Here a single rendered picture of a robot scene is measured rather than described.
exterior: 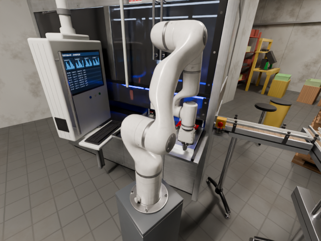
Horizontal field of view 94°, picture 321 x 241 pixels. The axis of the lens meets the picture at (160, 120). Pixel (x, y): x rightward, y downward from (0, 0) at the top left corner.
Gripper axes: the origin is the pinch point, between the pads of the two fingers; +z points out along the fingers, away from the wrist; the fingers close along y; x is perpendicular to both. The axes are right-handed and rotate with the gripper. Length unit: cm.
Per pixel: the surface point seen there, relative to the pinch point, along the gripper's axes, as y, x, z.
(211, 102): -8.5, -33.4, -23.3
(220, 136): -20.1, -34.3, 3.9
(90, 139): 75, 14, 10
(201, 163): -10, -34, 38
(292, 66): -218, -707, -4
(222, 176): -32, -49, 57
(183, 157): -0.9, 5.0, 4.3
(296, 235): -87, -18, 60
